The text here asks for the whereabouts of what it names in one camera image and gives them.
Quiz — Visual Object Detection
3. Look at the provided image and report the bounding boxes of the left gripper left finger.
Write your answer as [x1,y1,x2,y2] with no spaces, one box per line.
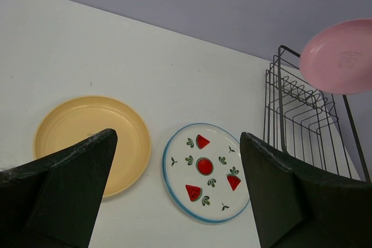
[1,129,117,247]

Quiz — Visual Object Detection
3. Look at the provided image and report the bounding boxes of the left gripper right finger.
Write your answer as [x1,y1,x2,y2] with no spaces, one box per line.
[240,132,371,247]

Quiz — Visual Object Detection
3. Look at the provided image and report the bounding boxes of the pink plate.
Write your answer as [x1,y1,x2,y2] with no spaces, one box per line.
[299,19,371,95]

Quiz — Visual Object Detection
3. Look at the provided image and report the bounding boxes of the dark wire dish rack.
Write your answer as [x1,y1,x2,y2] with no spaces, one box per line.
[263,45,371,182]

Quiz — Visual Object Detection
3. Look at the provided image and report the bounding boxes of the yellow plate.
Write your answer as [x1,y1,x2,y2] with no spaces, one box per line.
[33,96,151,197]

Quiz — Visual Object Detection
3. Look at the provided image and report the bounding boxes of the white blue-rimmed fruit plate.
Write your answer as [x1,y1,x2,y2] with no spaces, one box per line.
[162,123,250,224]

